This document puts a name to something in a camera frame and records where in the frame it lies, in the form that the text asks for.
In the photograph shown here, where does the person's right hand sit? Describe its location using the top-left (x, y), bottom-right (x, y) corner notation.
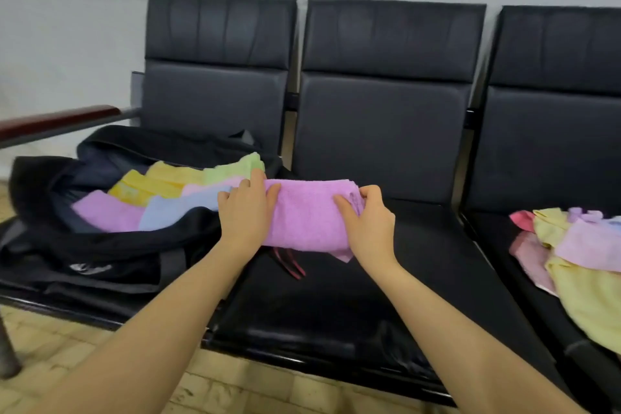
top-left (333, 185), bottom-right (398, 271)

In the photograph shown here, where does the person's left hand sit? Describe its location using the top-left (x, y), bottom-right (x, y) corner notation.
top-left (217, 169), bottom-right (282, 260)

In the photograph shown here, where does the person's right forearm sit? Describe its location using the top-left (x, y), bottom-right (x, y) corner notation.
top-left (360, 254), bottom-right (590, 414)

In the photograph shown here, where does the person's left forearm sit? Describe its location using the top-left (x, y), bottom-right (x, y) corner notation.
top-left (24, 240), bottom-right (265, 414)

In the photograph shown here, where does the folded pink towel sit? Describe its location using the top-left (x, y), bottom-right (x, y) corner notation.
top-left (181, 176), bottom-right (247, 197)

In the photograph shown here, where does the folded light green towel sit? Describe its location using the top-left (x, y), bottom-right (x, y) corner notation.
top-left (202, 152), bottom-right (266, 186)

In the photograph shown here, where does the folded light blue towel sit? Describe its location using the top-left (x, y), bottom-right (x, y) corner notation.
top-left (139, 185), bottom-right (233, 231)

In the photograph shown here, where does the folded pale yellow towel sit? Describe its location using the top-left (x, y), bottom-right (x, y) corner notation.
top-left (145, 161), bottom-right (206, 187)

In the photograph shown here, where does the black padded bench chair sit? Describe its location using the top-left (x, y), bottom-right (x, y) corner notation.
top-left (0, 0), bottom-right (298, 332)
top-left (201, 0), bottom-right (574, 408)
top-left (458, 5), bottom-right (621, 414)

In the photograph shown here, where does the folded lilac towel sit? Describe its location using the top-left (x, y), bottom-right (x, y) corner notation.
top-left (72, 190), bottom-right (146, 234)

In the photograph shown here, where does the black duffel bag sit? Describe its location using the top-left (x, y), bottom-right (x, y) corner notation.
top-left (0, 125), bottom-right (293, 305)

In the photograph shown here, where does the crumpled bright pink towel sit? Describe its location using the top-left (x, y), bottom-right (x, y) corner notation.
top-left (509, 210), bottom-right (536, 234)

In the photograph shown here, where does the brown wooden armrest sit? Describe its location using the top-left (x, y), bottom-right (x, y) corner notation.
top-left (0, 105), bottom-right (142, 150)

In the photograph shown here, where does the crumpled pale pink towel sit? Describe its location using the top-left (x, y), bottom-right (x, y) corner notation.
top-left (508, 231), bottom-right (560, 297)

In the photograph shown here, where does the small crumpled purple towel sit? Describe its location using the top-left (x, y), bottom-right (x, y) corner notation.
top-left (567, 207), bottom-right (605, 224)

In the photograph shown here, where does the crumpled lilac towel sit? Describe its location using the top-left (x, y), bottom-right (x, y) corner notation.
top-left (554, 218), bottom-right (621, 273)

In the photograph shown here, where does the crumpled large yellow towel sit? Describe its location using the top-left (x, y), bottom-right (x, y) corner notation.
top-left (532, 207), bottom-right (621, 355)

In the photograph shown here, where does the grey metal bench leg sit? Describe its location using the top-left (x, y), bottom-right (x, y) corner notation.
top-left (0, 314), bottom-right (23, 379)

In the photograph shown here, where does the red bag strap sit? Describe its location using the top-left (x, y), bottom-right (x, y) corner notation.
top-left (271, 247), bottom-right (307, 280)

